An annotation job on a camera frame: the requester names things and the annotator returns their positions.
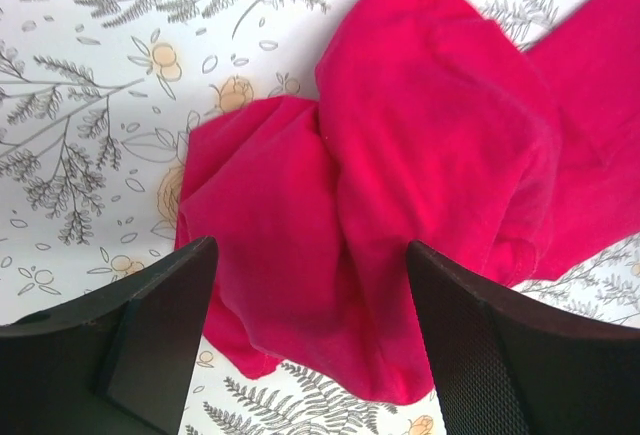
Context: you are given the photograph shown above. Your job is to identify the magenta t shirt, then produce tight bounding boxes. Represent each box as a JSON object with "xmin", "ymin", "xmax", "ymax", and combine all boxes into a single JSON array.
[{"xmin": 176, "ymin": 0, "xmax": 639, "ymax": 405}]

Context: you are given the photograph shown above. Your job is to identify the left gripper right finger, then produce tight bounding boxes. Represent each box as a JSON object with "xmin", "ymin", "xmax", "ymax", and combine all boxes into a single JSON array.
[{"xmin": 406, "ymin": 241, "xmax": 639, "ymax": 434}]

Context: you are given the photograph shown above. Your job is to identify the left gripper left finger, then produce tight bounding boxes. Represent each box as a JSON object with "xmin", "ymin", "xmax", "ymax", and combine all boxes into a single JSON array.
[{"xmin": 1, "ymin": 237, "xmax": 218, "ymax": 434}]

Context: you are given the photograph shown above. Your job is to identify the floral table mat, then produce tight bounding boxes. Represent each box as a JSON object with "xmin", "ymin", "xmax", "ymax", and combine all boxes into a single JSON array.
[{"xmin": 1, "ymin": 0, "xmax": 639, "ymax": 434}]

